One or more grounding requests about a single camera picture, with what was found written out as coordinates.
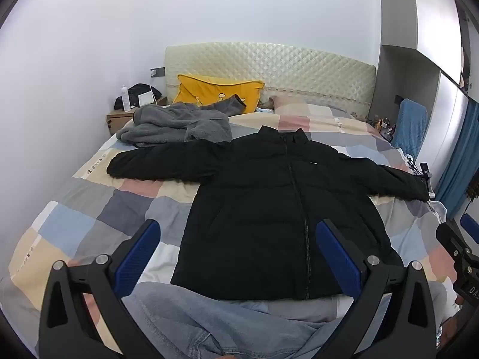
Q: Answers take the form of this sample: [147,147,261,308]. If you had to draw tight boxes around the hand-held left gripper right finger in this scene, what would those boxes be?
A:
[316,219,438,359]

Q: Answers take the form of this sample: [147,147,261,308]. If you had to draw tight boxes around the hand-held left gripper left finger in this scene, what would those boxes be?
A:
[38,219,161,359]

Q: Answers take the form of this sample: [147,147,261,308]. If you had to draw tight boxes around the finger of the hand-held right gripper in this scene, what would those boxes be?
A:
[436,222,479,266]
[460,213,479,235]

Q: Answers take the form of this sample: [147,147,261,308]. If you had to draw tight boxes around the black puffer jacket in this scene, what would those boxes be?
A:
[107,125,431,302]

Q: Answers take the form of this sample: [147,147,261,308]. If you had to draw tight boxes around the blue curtain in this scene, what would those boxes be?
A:
[436,99,479,221]

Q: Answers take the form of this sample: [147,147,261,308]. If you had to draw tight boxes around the patchwork checked bed blanket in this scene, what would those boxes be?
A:
[7,103,450,359]

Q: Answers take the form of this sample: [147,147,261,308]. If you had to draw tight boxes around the person's light blue jeans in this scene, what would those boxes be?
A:
[125,281,450,359]

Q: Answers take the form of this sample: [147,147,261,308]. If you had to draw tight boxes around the blue towel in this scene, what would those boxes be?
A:
[391,98,428,163]

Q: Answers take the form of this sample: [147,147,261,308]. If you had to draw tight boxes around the grey fleece garment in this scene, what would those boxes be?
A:
[116,95,248,146]

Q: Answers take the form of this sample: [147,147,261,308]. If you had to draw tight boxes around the wooden nightstand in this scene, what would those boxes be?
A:
[106,96,168,137]

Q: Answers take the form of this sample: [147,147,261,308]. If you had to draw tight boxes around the pink checked pillow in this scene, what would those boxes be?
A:
[269,95,358,120]

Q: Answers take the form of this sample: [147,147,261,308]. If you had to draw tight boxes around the black bag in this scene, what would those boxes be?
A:
[114,83,162,111]

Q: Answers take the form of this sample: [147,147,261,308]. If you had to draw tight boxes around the white wardrobe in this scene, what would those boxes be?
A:
[369,0,479,195]

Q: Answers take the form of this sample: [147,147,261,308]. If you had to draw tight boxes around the yellow pillow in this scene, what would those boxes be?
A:
[173,74,266,115]

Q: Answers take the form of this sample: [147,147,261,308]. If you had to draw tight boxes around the cream quilted headboard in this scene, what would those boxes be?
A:
[163,42,377,120]

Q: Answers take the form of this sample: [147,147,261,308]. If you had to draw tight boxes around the small black tripod camera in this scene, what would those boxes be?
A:
[419,162,432,191]

